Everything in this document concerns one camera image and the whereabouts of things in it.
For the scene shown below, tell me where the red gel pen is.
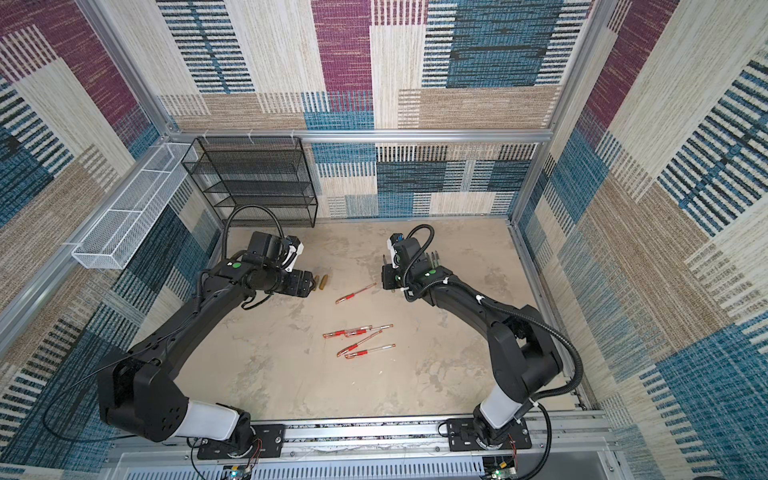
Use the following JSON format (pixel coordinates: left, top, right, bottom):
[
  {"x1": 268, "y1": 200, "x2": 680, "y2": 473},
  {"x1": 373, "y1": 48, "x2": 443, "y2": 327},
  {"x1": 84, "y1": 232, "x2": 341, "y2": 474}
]
[
  {"x1": 335, "y1": 282, "x2": 377, "y2": 305},
  {"x1": 344, "y1": 344, "x2": 396, "y2": 360},
  {"x1": 323, "y1": 325, "x2": 372, "y2": 339},
  {"x1": 344, "y1": 324, "x2": 393, "y2": 338}
]

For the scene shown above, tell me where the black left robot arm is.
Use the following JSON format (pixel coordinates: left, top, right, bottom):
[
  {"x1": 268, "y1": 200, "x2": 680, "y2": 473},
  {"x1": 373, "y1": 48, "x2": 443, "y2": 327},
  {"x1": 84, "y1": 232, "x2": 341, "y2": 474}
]
[{"x1": 84, "y1": 222, "x2": 316, "y2": 458}]

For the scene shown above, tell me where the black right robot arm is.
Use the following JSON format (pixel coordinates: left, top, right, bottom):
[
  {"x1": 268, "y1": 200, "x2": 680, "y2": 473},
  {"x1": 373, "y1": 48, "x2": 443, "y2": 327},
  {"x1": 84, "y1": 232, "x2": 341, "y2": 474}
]
[{"x1": 381, "y1": 224, "x2": 584, "y2": 449}]

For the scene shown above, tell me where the red gel pen bottom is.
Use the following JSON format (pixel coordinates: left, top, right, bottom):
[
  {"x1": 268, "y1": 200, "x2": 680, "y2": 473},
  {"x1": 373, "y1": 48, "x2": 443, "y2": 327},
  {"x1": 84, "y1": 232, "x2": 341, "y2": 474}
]
[{"x1": 344, "y1": 344, "x2": 396, "y2": 360}]

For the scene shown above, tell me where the red gel pen diagonal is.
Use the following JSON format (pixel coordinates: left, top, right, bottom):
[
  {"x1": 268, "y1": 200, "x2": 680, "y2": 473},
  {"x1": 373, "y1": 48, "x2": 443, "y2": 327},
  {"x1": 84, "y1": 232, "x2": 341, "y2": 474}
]
[{"x1": 336, "y1": 329, "x2": 382, "y2": 357}]

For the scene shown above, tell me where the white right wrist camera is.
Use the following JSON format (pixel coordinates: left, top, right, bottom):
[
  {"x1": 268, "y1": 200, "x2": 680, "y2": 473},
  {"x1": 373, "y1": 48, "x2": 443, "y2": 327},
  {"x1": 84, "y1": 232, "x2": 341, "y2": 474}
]
[{"x1": 387, "y1": 233, "x2": 410, "y2": 270}]

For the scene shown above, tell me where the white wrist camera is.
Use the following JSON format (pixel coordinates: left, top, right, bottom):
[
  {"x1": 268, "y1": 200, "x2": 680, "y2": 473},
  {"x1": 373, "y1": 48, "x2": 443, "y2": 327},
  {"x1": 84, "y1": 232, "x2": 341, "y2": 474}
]
[
  {"x1": 387, "y1": 233, "x2": 410, "y2": 270},
  {"x1": 280, "y1": 235, "x2": 304, "y2": 272}
]

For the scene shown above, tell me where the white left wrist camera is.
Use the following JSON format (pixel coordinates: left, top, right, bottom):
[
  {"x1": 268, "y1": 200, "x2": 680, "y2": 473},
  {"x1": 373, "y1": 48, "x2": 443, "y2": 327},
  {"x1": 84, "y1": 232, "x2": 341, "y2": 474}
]
[{"x1": 280, "y1": 235, "x2": 304, "y2": 272}]

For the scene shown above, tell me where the black wire mesh shelf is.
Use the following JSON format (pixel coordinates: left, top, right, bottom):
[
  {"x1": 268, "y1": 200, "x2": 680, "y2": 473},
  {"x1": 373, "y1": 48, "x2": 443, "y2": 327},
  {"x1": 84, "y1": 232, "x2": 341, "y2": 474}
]
[{"x1": 181, "y1": 136, "x2": 319, "y2": 228}]

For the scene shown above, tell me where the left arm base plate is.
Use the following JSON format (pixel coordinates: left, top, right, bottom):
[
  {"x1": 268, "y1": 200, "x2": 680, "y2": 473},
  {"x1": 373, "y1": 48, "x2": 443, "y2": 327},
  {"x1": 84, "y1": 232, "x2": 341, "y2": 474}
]
[{"x1": 196, "y1": 424, "x2": 286, "y2": 460}]

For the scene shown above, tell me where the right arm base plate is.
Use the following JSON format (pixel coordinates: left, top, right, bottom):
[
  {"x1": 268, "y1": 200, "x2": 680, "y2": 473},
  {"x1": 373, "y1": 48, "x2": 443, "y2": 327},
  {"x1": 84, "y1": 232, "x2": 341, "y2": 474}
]
[{"x1": 444, "y1": 417, "x2": 532, "y2": 452}]

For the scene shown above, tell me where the white wire mesh basket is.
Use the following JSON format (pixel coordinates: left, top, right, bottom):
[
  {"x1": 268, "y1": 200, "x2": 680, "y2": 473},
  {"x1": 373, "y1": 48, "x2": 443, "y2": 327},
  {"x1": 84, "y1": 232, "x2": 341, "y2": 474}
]
[{"x1": 72, "y1": 143, "x2": 189, "y2": 270}]

